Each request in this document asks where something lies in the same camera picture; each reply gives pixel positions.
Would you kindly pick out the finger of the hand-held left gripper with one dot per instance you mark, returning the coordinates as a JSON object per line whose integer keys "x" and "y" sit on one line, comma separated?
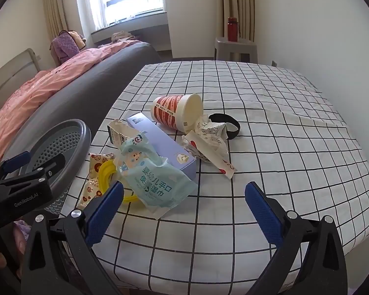
{"x": 17, "y": 161}
{"x": 50, "y": 165}

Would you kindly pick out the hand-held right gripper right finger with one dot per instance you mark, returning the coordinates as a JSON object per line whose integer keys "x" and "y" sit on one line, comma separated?
{"x": 263, "y": 213}

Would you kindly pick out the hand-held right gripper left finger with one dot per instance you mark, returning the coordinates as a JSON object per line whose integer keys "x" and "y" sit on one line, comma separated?
{"x": 106, "y": 213}

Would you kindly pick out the grey perforated plastic basket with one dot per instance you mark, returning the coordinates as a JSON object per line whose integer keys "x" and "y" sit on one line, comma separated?
{"x": 80, "y": 135}

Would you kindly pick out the yellow-rimmed plastic lid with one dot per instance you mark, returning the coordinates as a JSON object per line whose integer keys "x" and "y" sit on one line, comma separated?
{"x": 106, "y": 170}

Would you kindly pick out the orange print snack packet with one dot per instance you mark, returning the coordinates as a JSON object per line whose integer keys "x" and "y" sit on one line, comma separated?
{"x": 93, "y": 166}

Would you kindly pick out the light green wipes packet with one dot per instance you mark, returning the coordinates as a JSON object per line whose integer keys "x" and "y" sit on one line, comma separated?
{"x": 150, "y": 187}

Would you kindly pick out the red white paper wrapper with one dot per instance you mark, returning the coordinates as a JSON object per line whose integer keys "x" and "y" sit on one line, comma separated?
{"x": 213, "y": 159}

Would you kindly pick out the torn green white carton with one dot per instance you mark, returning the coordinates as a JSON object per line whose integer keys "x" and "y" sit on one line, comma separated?
{"x": 116, "y": 132}

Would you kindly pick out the purple cardboard box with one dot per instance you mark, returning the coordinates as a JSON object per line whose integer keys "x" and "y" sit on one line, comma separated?
{"x": 164, "y": 146}

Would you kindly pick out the black band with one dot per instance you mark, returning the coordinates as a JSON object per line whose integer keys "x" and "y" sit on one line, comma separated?
{"x": 235, "y": 124}

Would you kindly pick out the white printed paper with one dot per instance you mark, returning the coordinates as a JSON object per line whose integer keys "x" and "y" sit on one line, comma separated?
{"x": 210, "y": 130}

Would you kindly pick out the red white paper cup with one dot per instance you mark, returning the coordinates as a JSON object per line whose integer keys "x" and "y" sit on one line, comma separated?
{"x": 172, "y": 110}

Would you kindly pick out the purple clothing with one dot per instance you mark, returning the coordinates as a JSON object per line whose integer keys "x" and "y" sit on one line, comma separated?
{"x": 22, "y": 230}

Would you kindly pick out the pink blanket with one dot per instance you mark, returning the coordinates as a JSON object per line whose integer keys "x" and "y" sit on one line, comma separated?
{"x": 49, "y": 83}

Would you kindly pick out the grey padded headboard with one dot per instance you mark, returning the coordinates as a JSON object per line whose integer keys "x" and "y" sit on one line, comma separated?
{"x": 12, "y": 70}

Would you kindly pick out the bed with grey sheet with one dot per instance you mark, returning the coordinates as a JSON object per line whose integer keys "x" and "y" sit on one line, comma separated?
{"x": 95, "y": 76}

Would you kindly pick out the black white checked tablecloth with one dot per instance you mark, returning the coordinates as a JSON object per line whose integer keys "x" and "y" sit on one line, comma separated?
{"x": 279, "y": 98}

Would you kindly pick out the purple quilted bag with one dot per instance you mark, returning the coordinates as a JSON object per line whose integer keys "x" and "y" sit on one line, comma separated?
{"x": 66, "y": 44}

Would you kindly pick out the beige crumpled cloth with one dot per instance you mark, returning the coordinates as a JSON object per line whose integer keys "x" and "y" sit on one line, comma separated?
{"x": 121, "y": 37}

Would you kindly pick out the grey plastic stool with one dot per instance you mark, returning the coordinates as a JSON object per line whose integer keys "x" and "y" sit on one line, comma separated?
{"x": 233, "y": 49}

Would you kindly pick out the grey window ledge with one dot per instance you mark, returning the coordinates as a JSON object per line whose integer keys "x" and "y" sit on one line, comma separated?
{"x": 153, "y": 33}

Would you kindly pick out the red water bottle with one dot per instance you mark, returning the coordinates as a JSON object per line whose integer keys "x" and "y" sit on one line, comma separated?
{"x": 232, "y": 30}

